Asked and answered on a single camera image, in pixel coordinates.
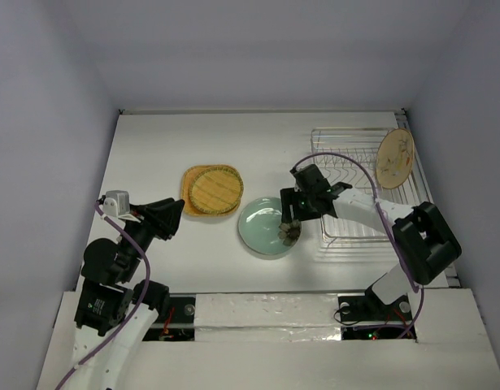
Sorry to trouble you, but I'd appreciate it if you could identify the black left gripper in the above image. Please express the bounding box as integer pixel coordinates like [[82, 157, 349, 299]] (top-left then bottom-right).
[[120, 195, 185, 279]]

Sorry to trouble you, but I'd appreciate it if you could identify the teal floral ceramic plate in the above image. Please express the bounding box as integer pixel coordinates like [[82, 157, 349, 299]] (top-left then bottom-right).
[[237, 197, 302, 256]]

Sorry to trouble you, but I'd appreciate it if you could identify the small orange woven plate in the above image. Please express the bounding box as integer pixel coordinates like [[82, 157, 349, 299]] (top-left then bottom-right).
[[188, 166, 245, 215]]

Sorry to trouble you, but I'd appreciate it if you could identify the large orange woven plate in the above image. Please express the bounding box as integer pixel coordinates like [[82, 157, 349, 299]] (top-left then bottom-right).
[[180, 164, 244, 217]]

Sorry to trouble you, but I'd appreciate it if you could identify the green rimmed woven plate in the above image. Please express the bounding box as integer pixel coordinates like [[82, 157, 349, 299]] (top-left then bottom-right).
[[188, 167, 246, 213]]

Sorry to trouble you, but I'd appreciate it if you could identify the beige floral ceramic plate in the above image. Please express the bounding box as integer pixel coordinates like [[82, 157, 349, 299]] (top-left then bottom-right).
[[375, 128, 415, 189]]

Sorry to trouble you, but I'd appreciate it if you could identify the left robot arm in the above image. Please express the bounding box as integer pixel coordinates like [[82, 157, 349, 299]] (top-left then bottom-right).
[[57, 190, 185, 389]]

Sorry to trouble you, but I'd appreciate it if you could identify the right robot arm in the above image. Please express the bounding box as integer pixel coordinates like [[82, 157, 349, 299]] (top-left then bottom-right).
[[280, 164, 462, 326]]

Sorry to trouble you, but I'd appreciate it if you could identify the white foam block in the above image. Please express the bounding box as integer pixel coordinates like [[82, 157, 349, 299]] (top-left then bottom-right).
[[193, 293, 341, 343]]

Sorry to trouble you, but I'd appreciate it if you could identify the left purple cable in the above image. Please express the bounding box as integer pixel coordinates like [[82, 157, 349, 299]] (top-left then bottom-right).
[[54, 198, 152, 390]]

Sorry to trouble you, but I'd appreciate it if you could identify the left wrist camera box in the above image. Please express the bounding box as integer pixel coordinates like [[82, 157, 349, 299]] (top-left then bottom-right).
[[102, 190, 130, 218]]

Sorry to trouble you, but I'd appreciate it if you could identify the metal wire dish rack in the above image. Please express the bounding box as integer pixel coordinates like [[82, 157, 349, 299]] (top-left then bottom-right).
[[311, 128, 432, 246]]

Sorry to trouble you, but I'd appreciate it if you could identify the aluminium rail right side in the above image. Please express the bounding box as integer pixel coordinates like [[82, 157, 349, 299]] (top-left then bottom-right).
[[395, 109, 460, 288]]

